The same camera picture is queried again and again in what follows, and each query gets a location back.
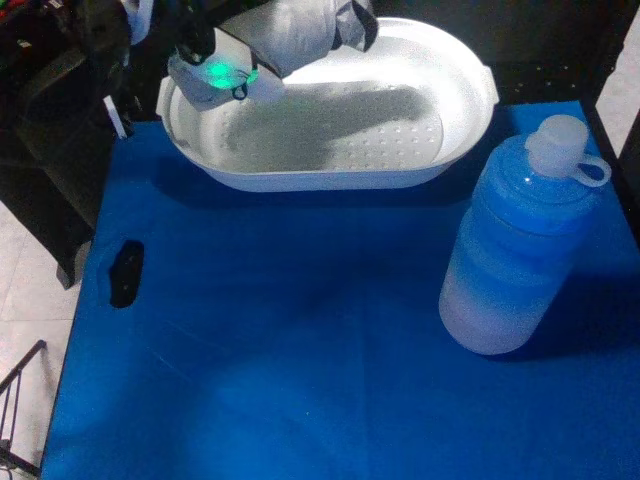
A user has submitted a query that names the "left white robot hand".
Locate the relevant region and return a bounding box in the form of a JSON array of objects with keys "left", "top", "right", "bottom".
[{"left": 202, "top": 28, "right": 285, "bottom": 101}]

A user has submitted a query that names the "grey umbrella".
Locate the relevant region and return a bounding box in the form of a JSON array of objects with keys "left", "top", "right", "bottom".
[{"left": 167, "top": 0, "right": 379, "bottom": 107}]

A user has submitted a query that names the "blue and white water bottle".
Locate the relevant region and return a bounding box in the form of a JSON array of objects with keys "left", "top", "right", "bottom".
[{"left": 438, "top": 113, "right": 614, "bottom": 356}]

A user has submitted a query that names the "white perforated oval basket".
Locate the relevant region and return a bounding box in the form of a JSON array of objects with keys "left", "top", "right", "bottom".
[{"left": 155, "top": 17, "right": 500, "bottom": 194}]

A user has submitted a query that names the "blue table mat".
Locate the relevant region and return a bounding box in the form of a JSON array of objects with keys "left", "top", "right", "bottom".
[{"left": 42, "top": 101, "right": 640, "bottom": 480}]

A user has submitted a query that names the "black tripod stand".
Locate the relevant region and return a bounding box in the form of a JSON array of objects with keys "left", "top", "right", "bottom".
[{"left": 0, "top": 339, "right": 49, "bottom": 476}]

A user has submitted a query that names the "black table frame leg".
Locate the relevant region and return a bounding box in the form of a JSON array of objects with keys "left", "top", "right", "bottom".
[{"left": 0, "top": 124, "right": 99, "bottom": 291}]

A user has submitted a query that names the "black metal frame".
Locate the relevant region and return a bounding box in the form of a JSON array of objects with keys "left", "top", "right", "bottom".
[{"left": 582, "top": 0, "right": 640, "bottom": 171}]

